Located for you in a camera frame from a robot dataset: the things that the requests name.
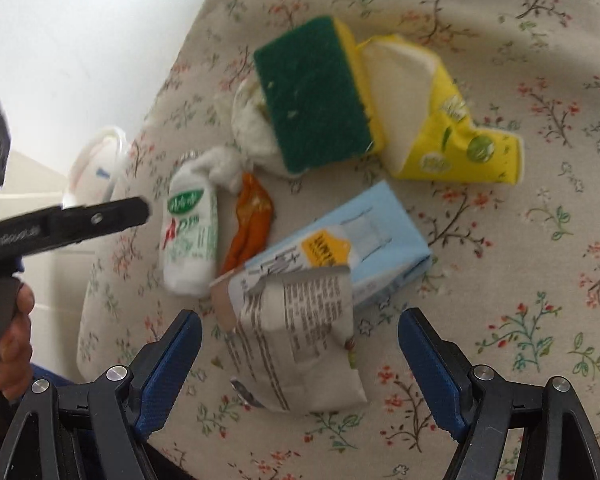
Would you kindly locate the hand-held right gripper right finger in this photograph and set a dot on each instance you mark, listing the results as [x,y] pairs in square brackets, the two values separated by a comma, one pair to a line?
[430,375]

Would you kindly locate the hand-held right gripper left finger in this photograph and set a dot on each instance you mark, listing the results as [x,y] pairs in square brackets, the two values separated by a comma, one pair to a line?
[167,375]

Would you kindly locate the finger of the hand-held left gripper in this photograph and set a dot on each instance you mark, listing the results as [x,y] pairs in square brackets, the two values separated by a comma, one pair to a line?
[110,217]

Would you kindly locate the white printed carton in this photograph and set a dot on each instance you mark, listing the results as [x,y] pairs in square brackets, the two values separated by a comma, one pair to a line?
[300,350]

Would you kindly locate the person's left hand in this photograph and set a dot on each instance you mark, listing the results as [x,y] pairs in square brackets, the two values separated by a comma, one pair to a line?
[15,365]

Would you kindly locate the white container beside table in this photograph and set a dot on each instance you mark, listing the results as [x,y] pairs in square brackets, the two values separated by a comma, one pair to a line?
[97,170]

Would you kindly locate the small white yogurt bottle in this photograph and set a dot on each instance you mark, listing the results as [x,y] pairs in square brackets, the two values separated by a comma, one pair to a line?
[190,240]

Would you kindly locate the small white tissue wad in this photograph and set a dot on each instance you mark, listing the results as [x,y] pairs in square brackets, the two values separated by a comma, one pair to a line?
[222,167]

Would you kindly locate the orange crumpled wrapper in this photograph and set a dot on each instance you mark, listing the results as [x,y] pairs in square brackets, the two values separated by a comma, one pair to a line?
[250,220]

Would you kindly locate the light blue milk carton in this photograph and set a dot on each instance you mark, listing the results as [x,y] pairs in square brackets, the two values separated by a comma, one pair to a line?
[380,240]

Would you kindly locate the beige floral tablecloth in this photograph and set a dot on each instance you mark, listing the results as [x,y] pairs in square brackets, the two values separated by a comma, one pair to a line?
[530,260]

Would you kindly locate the large crumpled white tissue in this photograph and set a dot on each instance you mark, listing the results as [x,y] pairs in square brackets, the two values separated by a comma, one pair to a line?
[252,130]

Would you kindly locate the green and yellow sponge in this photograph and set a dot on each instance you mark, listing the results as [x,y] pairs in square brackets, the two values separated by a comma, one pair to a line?
[310,95]

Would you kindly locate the yellow flattened drink carton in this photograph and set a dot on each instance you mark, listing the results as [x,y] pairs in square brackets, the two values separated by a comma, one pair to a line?
[455,135]

